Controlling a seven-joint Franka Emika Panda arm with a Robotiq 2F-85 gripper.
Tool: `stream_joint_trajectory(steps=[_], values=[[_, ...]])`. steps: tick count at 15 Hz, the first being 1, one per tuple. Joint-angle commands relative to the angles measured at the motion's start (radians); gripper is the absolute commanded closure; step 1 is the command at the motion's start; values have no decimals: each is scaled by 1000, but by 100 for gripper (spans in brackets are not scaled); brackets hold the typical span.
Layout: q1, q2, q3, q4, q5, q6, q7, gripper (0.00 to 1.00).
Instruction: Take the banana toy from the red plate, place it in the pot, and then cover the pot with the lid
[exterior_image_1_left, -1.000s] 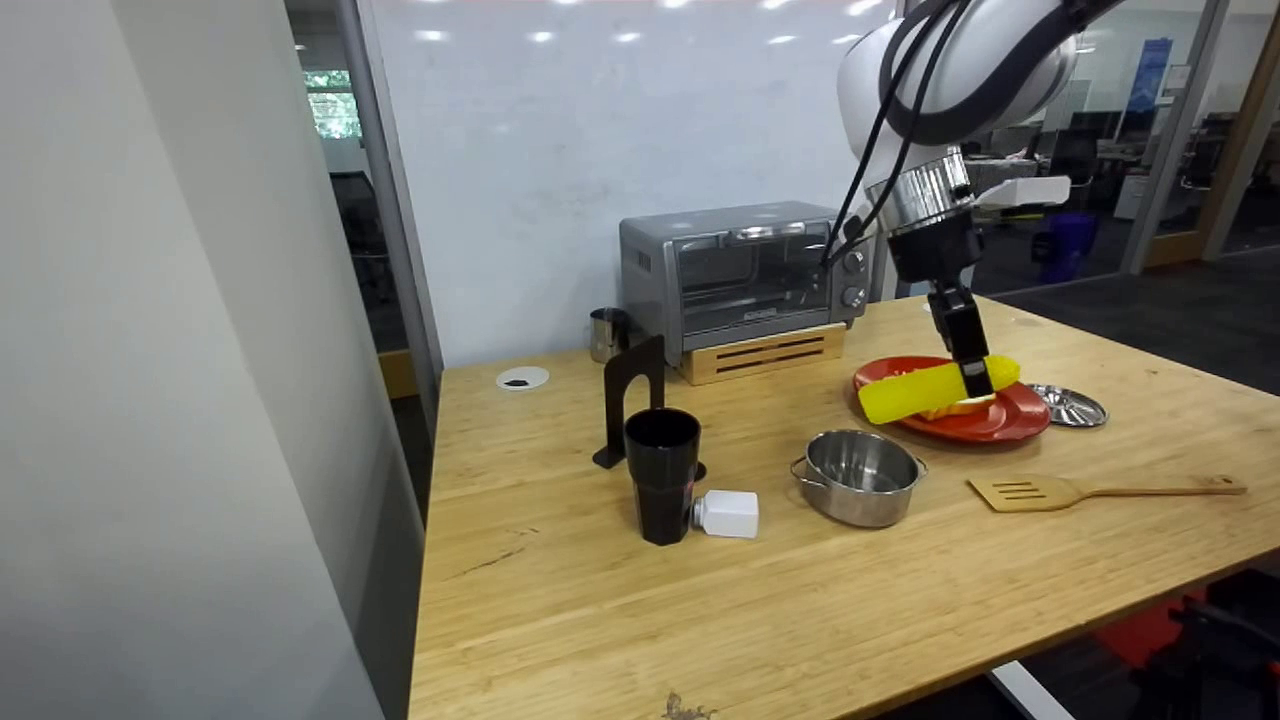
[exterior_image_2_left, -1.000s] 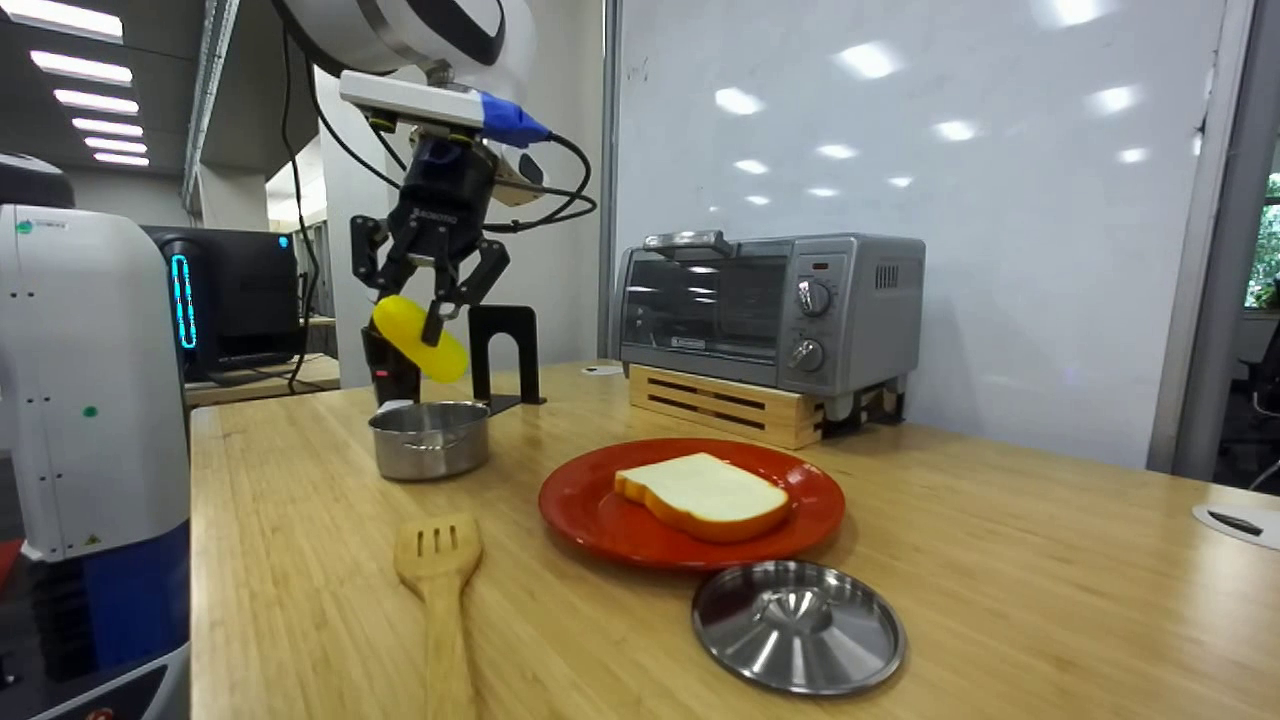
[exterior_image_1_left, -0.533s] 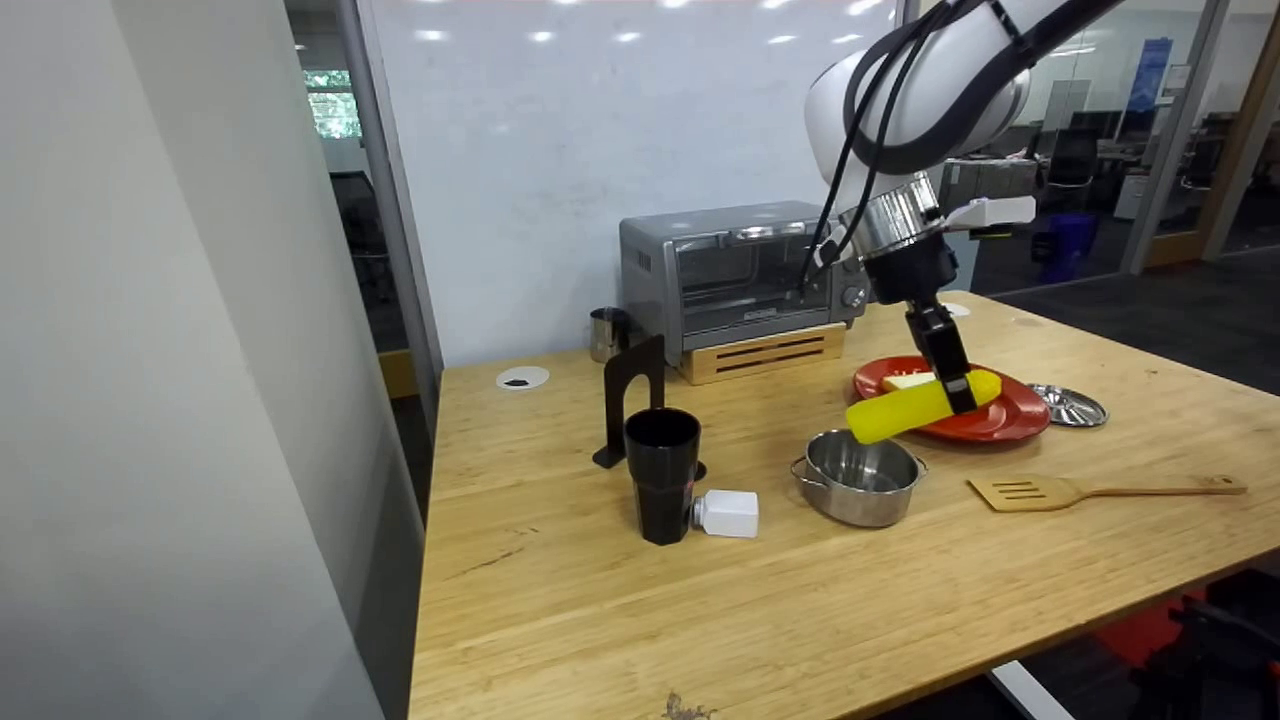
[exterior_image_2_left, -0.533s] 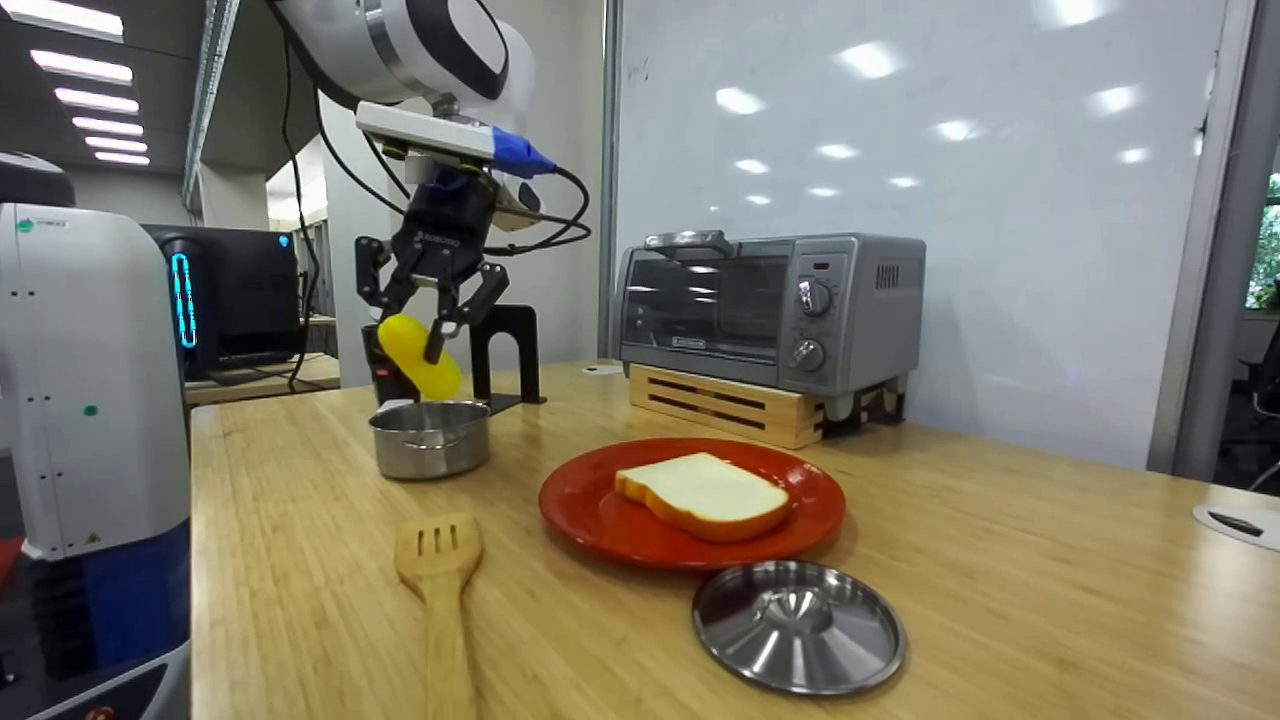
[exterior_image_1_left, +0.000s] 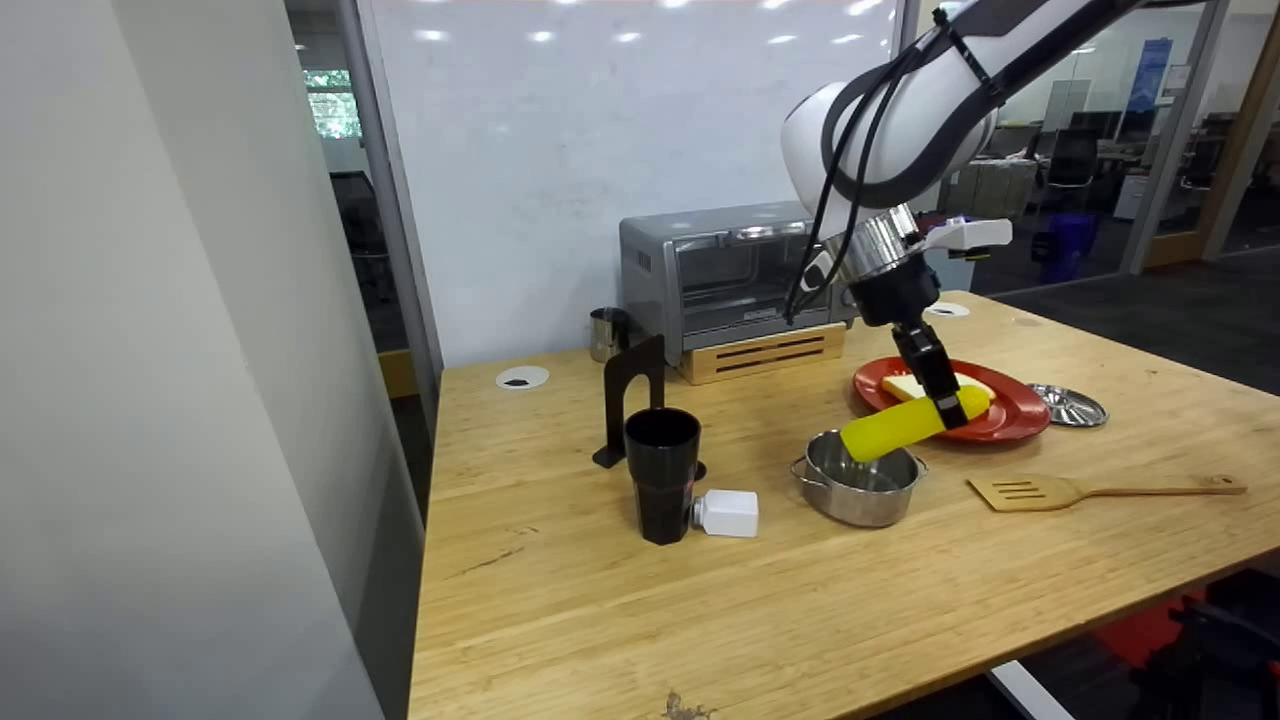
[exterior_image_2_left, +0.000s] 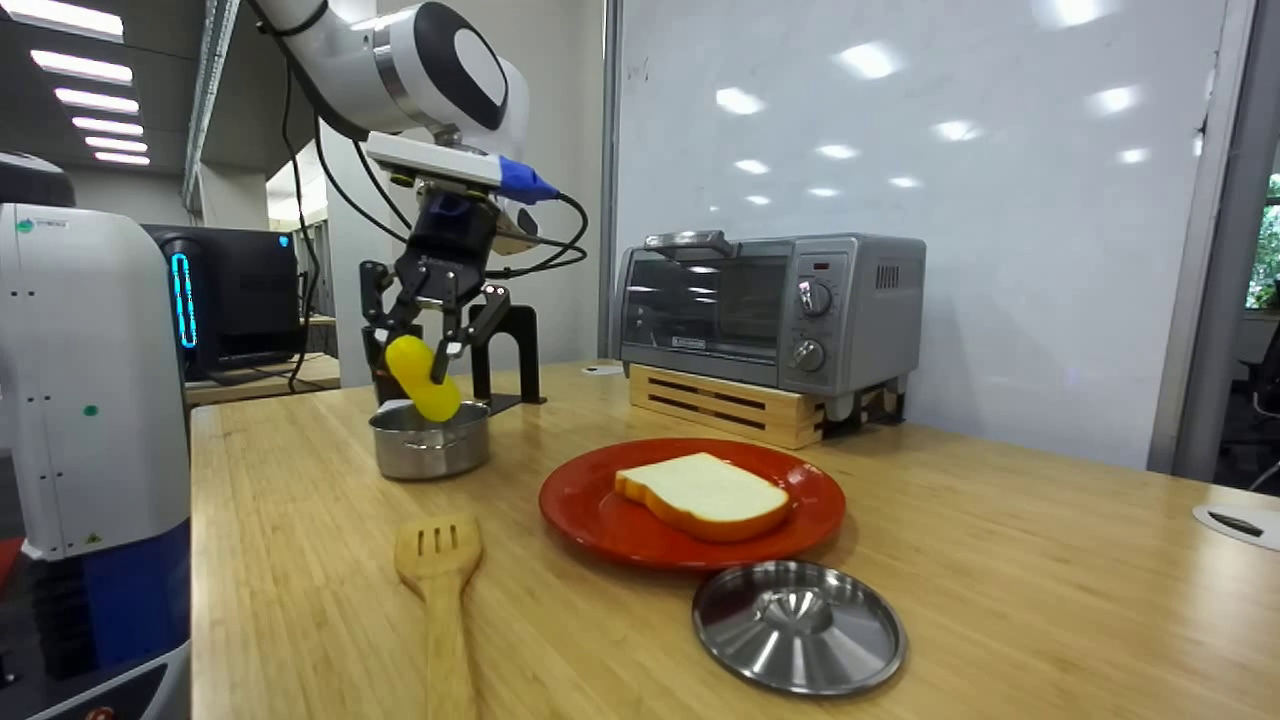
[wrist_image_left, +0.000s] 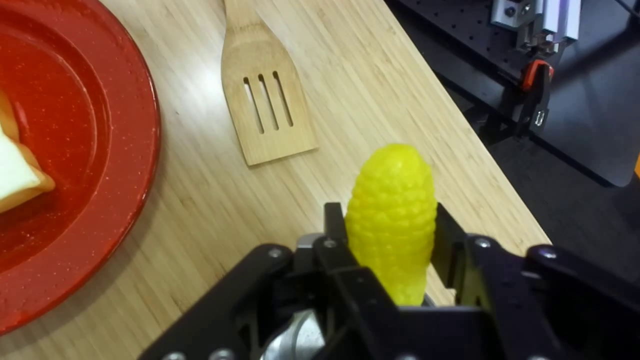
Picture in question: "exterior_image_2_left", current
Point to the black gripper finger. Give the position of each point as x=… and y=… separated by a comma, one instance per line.
x=384, y=300
x=483, y=323

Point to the black monitor cyan light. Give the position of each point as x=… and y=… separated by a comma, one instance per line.
x=243, y=300

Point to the wooden slotted spatula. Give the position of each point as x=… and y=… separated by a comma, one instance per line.
x=440, y=587

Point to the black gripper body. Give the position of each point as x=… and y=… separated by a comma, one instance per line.
x=448, y=246

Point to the yellow banana toy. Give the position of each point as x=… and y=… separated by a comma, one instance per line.
x=427, y=386

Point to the black plastic cup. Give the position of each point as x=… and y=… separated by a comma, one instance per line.
x=373, y=378

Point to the red plate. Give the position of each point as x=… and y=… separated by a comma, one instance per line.
x=602, y=512

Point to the wooden slatted stand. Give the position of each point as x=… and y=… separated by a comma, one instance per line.
x=721, y=405

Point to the grey toaster oven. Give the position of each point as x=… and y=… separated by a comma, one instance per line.
x=801, y=305

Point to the small steel pot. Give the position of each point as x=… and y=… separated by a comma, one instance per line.
x=427, y=448

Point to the white table grommet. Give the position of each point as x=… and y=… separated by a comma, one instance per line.
x=1233, y=543

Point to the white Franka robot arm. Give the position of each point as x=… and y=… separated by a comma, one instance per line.
x=412, y=62

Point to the black arched bracket stand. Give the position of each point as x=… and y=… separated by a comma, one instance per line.
x=527, y=352

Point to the steel pot lid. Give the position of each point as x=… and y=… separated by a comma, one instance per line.
x=801, y=625

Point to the white and blue machine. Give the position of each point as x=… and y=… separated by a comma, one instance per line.
x=87, y=400

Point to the toy bread slice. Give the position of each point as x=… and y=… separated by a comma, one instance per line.
x=703, y=491

